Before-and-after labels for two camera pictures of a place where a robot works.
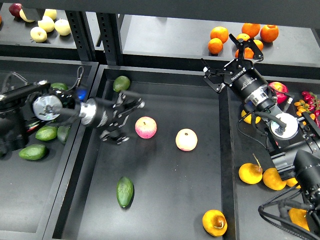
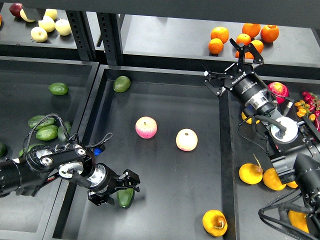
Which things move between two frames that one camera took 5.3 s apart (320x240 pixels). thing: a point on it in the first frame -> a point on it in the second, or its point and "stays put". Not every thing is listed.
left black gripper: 109,116 -> 103,179
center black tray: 173,179 stays put
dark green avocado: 124,191 stays put
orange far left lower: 215,46 stays put
